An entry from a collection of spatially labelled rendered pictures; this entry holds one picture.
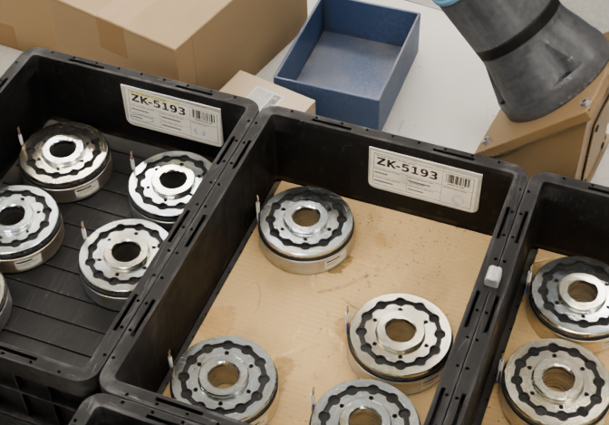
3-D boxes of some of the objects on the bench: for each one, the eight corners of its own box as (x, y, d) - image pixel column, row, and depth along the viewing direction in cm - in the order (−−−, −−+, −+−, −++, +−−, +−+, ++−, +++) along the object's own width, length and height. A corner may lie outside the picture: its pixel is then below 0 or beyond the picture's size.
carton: (243, 111, 159) (240, 69, 153) (316, 141, 154) (315, 100, 149) (174, 180, 150) (169, 140, 144) (249, 216, 145) (246, 174, 140)
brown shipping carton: (192, -21, 180) (182, -110, 169) (308, 25, 172) (306, -65, 160) (65, 84, 163) (44, -6, 152) (187, 141, 155) (175, 49, 143)
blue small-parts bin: (322, 30, 171) (322, -8, 166) (419, 51, 167) (420, 12, 162) (275, 115, 158) (272, 76, 153) (377, 140, 154) (379, 101, 149)
